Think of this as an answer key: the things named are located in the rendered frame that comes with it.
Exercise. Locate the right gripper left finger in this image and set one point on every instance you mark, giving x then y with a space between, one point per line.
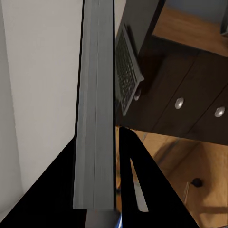
47 203

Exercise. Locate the keyboard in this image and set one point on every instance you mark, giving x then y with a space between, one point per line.
128 71

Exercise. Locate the cabinet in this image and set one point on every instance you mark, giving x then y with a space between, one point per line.
185 88
166 151

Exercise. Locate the bookcase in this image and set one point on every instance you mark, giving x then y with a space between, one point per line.
119 198

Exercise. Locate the swivel chair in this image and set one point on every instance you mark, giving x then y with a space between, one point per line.
109 218

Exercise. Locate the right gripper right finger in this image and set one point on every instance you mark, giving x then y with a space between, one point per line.
166 210

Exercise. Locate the notebook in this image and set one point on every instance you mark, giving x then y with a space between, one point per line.
93 183

